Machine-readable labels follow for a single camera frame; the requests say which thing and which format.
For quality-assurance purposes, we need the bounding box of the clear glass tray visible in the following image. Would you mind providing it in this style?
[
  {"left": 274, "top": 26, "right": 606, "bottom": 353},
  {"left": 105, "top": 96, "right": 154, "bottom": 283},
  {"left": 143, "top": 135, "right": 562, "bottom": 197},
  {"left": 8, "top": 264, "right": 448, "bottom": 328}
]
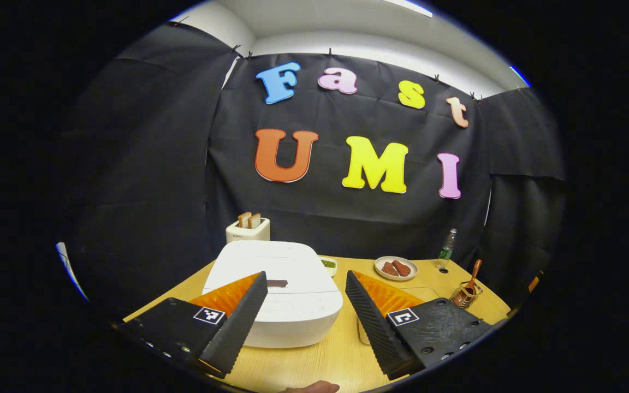
[{"left": 358, "top": 287, "right": 441, "bottom": 346}]

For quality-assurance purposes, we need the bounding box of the white round plate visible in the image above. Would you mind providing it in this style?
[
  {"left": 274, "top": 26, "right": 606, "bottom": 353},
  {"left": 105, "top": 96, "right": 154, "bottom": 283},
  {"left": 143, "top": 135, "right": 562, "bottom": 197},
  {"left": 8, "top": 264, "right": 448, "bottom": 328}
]
[{"left": 375, "top": 256, "right": 419, "bottom": 281}]

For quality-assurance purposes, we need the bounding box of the black backdrop cloth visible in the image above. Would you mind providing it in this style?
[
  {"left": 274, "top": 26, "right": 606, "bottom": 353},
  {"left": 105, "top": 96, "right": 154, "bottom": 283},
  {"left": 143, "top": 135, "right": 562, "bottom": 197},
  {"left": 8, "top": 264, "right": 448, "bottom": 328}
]
[{"left": 63, "top": 22, "right": 566, "bottom": 317}]

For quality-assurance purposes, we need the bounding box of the white rice cooker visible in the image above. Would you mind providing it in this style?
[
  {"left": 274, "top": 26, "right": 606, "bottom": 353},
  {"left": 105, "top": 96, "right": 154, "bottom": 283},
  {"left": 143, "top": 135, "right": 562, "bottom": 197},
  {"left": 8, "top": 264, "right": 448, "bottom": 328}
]
[{"left": 202, "top": 241, "right": 343, "bottom": 349}]

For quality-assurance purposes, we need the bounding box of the brown wooden spoon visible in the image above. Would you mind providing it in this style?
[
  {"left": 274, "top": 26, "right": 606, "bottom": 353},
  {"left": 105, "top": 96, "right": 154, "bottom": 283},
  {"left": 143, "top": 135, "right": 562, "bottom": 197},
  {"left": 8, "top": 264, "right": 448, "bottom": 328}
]
[{"left": 465, "top": 259, "right": 483, "bottom": 295}]

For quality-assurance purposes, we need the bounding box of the white toaster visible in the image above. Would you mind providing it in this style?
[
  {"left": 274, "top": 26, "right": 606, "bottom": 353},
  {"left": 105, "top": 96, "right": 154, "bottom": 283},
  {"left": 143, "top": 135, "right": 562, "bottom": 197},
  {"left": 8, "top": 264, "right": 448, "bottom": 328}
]
[{"left": 226, "top": 218, "right": 271, "bottom": 243}]

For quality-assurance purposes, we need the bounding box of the metal wire chopstick holder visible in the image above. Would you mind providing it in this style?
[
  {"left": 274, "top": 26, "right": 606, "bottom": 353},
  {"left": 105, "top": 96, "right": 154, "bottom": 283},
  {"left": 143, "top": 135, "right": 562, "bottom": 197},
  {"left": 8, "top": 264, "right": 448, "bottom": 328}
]
[{"left": 450, "top": 281, "right": 483, "bottom": 309}]

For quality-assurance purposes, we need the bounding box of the clear plastic water bottle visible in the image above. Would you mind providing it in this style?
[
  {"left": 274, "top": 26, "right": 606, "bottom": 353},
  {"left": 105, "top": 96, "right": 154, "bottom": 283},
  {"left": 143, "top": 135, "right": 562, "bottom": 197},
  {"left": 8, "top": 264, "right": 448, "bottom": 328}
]
[{"left": 438, "top": 228, "right": 457, "bottom": 269}]

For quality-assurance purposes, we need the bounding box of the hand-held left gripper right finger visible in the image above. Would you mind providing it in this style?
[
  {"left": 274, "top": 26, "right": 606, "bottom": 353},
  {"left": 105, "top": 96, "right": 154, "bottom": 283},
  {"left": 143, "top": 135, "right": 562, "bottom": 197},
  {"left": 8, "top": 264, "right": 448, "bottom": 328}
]
[{"left": 346, "top": 270, "right": 492, "bottom": 381}]

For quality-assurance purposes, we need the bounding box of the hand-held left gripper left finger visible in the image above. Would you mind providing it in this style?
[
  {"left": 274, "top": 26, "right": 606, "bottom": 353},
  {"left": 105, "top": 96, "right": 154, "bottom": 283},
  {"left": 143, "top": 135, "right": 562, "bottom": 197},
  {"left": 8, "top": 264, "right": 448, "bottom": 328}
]
[{"left": 115, "top": 271, "right": 269, "bottom": 377}]

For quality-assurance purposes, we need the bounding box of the white furniture edge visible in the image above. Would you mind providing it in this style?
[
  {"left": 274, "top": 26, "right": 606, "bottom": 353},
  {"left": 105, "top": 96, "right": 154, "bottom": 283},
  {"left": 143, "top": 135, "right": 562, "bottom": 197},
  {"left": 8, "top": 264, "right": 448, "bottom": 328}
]
[{"left": 56, "top": 242, "right": 90, "bottom": 302}]

